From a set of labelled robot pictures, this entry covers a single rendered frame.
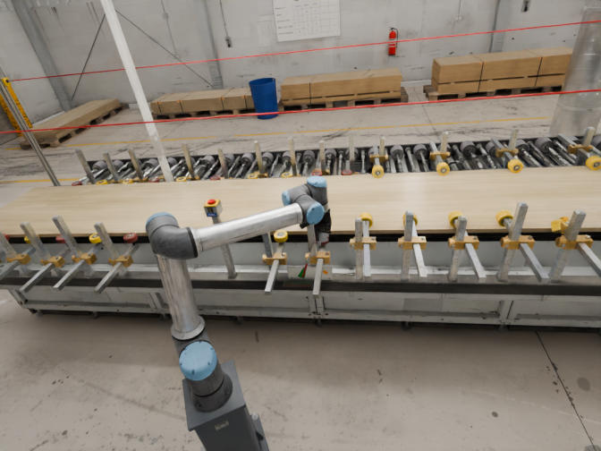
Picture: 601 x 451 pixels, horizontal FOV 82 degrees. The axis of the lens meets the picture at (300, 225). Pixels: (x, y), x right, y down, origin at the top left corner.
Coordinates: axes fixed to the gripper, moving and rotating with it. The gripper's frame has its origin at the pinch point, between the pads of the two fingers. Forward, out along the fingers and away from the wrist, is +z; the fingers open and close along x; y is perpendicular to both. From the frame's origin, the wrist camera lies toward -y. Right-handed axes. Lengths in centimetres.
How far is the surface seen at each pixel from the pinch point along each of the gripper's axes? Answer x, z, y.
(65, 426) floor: -56, 101, -162
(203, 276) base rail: 7, 31, -75
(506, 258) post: 6, 15, 94
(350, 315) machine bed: 28, 86, 13
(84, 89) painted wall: 726, 44, -691
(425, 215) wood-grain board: 41, 11, 60
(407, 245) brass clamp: 5.4, 6.1, 45.1
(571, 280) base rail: 7, 31, 129
